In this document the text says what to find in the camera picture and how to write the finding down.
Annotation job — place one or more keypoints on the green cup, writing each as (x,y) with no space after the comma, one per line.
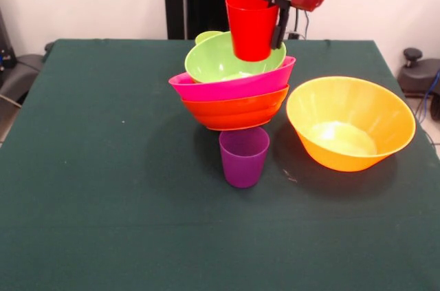
(204,36)

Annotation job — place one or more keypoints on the green bowl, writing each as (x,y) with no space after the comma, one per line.
(213,60)

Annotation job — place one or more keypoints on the large orange bowl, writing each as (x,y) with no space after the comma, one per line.
(350,157)

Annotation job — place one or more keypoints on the dark green tablecloth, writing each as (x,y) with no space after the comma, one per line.
(137,201)

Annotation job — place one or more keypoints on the purple cup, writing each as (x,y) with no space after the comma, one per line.
(244,160)

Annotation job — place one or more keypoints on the red cup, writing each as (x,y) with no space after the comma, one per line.
(252,29)

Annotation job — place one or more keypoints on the grey pedestal leg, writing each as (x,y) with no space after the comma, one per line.
(20,74)
(412,54)

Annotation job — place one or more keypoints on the large red-orange bowl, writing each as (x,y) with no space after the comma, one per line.
(233,112)

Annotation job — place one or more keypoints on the black equipment box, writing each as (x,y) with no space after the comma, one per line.
(5,43)

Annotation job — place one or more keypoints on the large pink bowl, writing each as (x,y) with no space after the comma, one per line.
(227,88)

